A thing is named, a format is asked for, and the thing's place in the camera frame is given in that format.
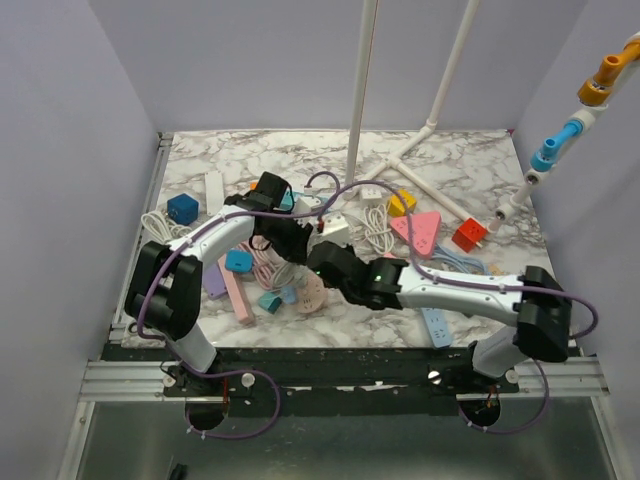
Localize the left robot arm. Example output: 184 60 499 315
124 172 312 395

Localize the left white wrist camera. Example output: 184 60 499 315
292 192 323 214

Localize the yellow cube socket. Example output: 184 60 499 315
387 189 417 218

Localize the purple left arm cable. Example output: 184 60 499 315
134 171 341 374

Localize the pink long power strip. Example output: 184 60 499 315
218 260 255 326

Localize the light blue small plug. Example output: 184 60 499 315
280 285 298 305

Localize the dark blue cube socket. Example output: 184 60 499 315
167 193 199 226

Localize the red cube socket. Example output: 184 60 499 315
452 218 488 253

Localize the white PVC pipe stand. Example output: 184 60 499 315
346 1 508 222

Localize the white power strip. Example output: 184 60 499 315
204 171 225 217

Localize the white cable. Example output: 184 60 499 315
140 208 196 249
361 203 396 256

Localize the white flat plug adapter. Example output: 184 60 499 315
359 185 384 205

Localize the pink triangular socket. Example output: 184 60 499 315
390 211 441 259

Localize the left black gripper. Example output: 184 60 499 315
259 211 313 265

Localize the teal small plug adapter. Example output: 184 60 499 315
258 292 283 314

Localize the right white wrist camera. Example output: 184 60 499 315
319 212 351 247

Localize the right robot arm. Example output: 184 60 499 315
306 242 572 392

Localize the blue small plug adapter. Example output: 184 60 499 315
224 249 254 274

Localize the beige cube socket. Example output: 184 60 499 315
488 264 505 275

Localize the pink round socket base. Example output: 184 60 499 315
296 274 328 314

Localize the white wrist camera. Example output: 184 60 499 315
319 212 351 247
292 192 323 214

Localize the pink coiled cable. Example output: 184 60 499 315
244 239 286 292

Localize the purple power strip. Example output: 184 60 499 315
202 264 228 300

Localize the light blue power strip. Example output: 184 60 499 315
421 308 453 349

